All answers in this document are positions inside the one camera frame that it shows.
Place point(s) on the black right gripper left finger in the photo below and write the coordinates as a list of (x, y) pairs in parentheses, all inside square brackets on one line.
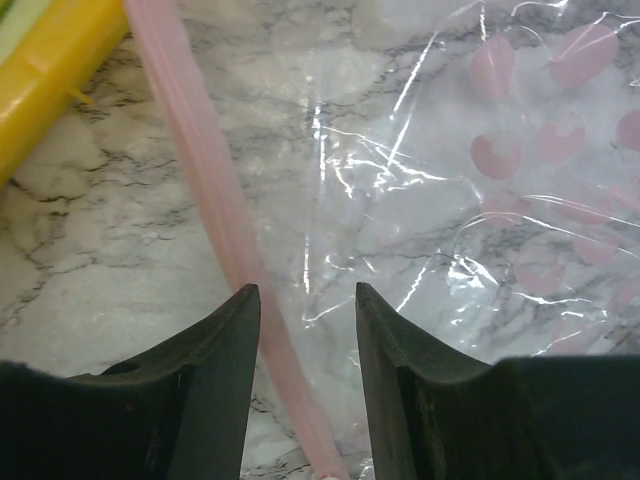
[(176, 411)]

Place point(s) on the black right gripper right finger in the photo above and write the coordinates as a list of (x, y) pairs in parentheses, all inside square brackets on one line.
[(436, 413)]

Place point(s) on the clear pink-dotted zip bag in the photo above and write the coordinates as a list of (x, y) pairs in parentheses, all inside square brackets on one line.
[(475, 162)]

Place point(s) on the yellow plastic tray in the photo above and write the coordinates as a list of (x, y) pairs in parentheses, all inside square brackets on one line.
[(49, 50)]

